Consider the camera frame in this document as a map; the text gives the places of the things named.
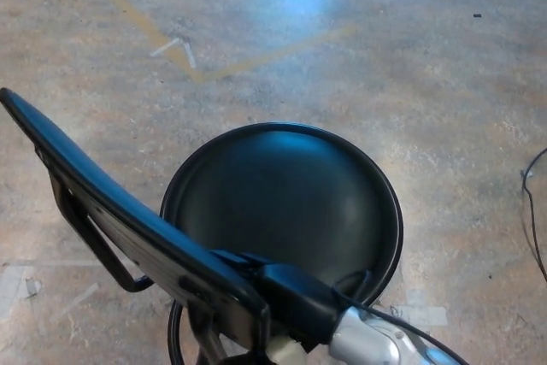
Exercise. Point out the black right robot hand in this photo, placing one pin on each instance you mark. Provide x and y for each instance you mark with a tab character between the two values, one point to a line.
299	301

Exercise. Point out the grey rectangular tape patch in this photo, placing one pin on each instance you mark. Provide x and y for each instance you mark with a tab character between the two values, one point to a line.
427	316

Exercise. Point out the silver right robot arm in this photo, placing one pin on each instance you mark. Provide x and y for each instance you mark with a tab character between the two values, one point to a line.
372	339

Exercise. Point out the round black chair seat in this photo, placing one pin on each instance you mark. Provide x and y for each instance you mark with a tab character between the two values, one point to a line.
278	194

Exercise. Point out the large worn clear tape patch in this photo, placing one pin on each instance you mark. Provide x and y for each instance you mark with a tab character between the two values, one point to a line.
15	288

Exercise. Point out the short white tape strip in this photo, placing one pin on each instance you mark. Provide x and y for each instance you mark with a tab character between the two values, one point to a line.
190	55

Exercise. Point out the long white tape strip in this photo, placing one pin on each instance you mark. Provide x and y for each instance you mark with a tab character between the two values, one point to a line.
164	47

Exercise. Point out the worn diagonal tape strip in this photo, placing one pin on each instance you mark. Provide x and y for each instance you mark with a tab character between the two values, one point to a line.
74	300

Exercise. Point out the black metal backrest bracket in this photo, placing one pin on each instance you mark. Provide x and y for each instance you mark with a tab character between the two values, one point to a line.
107	256
212	345

